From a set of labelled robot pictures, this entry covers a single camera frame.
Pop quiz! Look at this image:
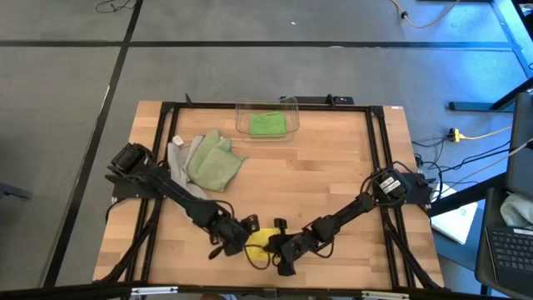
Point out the dark grey laptop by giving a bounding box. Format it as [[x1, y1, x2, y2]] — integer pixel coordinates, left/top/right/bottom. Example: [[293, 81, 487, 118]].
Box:
[[474, 187, 533, 299]]

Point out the black clamp bar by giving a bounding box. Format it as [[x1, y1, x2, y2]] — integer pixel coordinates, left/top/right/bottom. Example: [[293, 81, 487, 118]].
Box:
[[279, 94, 356, 106]]

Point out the black power cable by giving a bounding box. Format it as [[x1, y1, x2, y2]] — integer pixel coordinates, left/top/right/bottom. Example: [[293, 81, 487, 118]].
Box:
[[411, 137, 511, 176]]

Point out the clear plastic bin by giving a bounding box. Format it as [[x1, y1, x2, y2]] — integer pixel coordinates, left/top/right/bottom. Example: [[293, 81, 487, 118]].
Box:
[[235, 96, 301, 142]]

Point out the black crossbar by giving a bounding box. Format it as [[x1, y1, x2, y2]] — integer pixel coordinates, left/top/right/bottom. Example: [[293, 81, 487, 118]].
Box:
[[0, 282, 533, 300]]

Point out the pale green microfiber towel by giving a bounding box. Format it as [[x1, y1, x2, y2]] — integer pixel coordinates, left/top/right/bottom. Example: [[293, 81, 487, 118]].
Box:
[[186, 128, 247, 193]]

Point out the yellow microfiber towel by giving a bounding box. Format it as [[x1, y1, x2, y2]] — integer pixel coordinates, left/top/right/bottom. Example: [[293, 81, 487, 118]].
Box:
[[244, 227, 284, 262]]

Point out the bright green microfiber towel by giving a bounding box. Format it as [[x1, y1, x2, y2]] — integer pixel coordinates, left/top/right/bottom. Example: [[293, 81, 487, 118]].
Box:
[[248, 111, 288, 138]]

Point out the grey floor object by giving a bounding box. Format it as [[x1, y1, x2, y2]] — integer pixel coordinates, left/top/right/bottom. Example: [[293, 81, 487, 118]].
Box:
[[0, 181, 33, 200]]

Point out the pale crumpled cloth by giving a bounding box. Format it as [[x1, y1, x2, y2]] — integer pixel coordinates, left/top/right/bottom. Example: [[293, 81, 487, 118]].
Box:
[[499, 193, 533, 230]]

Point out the grey flat panel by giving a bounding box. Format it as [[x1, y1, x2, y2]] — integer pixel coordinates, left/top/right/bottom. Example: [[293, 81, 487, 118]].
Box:
[[506, 90, 533, 199]]

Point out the thin black floor cable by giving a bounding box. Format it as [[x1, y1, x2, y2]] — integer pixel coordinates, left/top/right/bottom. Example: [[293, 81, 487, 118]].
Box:
[[95, 0, 137, 13]]

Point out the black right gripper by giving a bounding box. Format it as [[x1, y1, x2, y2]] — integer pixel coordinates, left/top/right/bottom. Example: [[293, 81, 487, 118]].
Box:
[[262, 217, 320, 277]]

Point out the yellow power cable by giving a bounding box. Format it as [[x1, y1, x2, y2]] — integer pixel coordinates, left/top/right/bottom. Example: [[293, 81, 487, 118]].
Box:
[[447, 125, 513, 143]]

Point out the dark desk leg frame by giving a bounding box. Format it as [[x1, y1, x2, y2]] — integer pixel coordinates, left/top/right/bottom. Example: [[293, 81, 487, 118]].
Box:
[[448, 0, 533, 113]]

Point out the black aluminium table frame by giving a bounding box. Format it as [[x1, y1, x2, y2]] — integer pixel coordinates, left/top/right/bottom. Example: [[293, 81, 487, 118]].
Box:
[[93, 93, 446, 293]]

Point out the white cable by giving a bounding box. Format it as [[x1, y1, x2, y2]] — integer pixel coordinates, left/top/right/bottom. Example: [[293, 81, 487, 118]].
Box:
[[441, 141, 533, 188]]

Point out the grey microfiber towel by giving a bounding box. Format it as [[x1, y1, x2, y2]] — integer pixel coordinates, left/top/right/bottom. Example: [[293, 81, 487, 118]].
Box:
[[166, 135, 209, 201]]

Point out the silver metal bracket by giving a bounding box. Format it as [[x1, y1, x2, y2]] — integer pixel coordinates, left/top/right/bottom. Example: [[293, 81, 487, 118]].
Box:
[[131, 285, 179, 297], [361, 290, 411, 300]]

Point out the tan floor cable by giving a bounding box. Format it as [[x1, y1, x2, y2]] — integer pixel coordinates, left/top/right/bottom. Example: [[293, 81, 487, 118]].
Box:
[[390, 0, 460, 29]]

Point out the white flat box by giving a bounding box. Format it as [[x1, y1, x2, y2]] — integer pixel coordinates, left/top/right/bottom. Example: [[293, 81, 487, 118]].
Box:
[[430, 182, 480, 246]]

